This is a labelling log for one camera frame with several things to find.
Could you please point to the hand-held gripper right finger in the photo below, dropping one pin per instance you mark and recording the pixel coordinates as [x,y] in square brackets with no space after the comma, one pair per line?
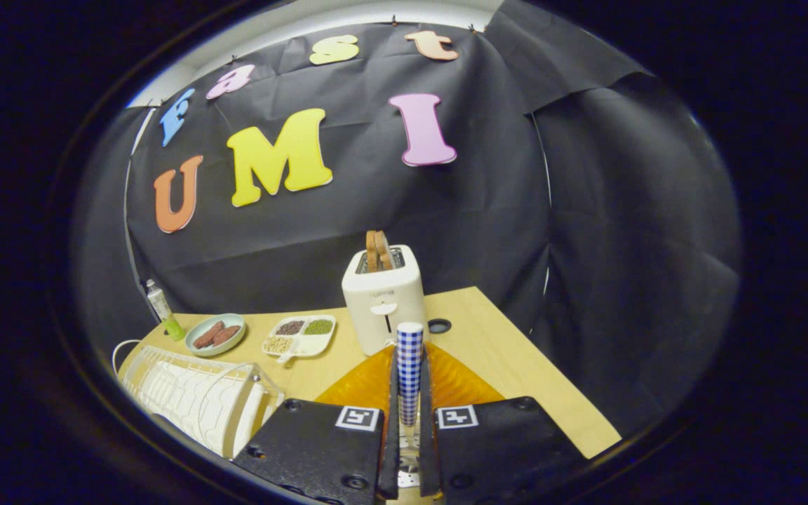
[509,449]

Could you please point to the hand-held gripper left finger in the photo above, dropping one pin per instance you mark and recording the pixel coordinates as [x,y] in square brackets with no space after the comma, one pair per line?
[313,449]

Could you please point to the white divided bean dish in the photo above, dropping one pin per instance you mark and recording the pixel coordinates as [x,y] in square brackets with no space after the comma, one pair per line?
[309,344]

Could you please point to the teal plate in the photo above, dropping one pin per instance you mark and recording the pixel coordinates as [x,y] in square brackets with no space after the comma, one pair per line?
[197,330]

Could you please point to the brown meat patty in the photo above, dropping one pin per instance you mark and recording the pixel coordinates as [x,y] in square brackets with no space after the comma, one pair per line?
[206,336]
[227,334]

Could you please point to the white toaster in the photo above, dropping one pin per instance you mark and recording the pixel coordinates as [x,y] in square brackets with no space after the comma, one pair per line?
[383,294]

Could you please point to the green drink bottle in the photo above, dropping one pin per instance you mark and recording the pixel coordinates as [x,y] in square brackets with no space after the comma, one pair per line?
[160,305]

